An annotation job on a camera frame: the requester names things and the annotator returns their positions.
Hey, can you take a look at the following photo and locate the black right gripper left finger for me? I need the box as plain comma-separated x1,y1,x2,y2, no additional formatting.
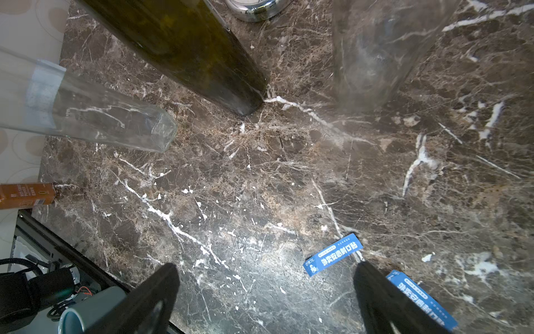
85,263,180,333

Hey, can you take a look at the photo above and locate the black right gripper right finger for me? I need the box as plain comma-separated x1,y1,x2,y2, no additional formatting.
353,262,449,334

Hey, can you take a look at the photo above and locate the clear bottle black cap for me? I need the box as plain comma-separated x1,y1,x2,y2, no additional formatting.
1,48,177,153

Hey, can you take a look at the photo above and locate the clear glass bottle cork stopper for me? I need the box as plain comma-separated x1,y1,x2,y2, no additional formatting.
332,0,460,112

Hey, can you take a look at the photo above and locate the dark green wine bottle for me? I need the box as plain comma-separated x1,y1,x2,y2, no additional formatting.
81,0,267,116

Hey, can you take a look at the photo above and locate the grey teal cup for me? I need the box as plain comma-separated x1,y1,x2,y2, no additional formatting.
58,286,126,334

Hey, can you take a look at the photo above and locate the chrome glass rack stand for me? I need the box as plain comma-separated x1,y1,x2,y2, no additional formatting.
225,0,293,22

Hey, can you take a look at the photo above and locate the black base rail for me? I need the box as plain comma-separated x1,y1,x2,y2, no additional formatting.
0,208,184,334

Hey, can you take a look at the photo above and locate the brown object near wall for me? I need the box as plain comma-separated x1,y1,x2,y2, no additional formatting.
1,183,56,210

